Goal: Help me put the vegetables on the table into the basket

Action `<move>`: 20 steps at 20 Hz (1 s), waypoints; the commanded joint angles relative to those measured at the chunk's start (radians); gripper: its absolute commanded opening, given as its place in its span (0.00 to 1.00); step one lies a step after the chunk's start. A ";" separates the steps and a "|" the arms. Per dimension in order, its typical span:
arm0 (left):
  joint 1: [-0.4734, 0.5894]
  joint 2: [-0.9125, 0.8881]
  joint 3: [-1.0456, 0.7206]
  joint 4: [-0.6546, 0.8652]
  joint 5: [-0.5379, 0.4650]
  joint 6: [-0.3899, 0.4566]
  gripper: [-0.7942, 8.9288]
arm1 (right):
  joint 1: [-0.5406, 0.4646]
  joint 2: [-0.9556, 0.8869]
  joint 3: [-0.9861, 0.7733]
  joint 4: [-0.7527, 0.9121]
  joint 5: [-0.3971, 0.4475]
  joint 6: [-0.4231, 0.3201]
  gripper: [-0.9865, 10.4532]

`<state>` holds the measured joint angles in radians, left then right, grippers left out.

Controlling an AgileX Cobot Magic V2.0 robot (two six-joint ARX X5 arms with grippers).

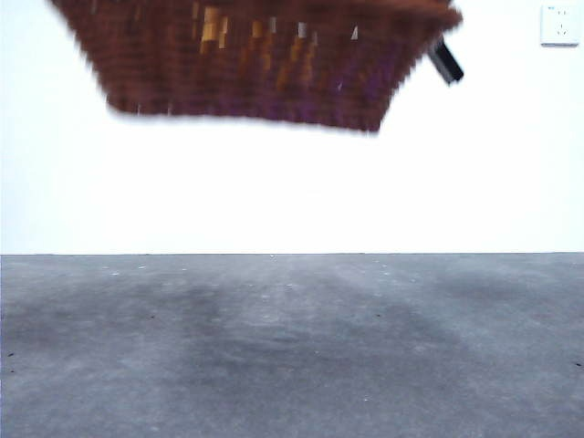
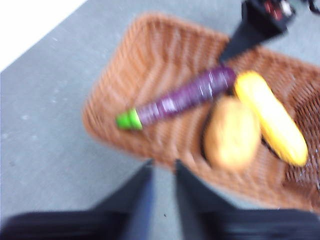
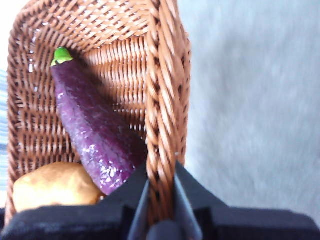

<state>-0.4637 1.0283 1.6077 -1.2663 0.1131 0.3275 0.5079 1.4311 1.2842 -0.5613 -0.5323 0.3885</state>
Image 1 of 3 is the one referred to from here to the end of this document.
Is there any brown wicker basket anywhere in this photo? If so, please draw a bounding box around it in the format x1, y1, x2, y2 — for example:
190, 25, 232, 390
47, 0, 464, 133

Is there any white wall socket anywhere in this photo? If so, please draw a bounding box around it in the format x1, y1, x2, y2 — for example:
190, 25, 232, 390
540, 5, 580, 47

